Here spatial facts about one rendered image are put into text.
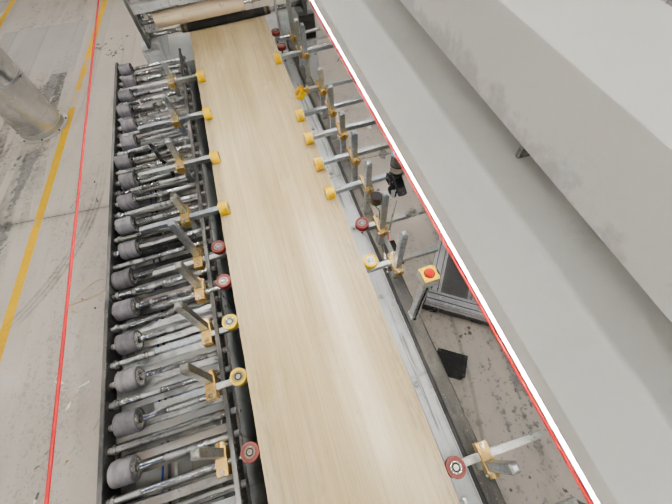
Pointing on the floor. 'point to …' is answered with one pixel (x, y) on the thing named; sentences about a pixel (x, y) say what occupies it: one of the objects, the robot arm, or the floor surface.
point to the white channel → (580, 108)
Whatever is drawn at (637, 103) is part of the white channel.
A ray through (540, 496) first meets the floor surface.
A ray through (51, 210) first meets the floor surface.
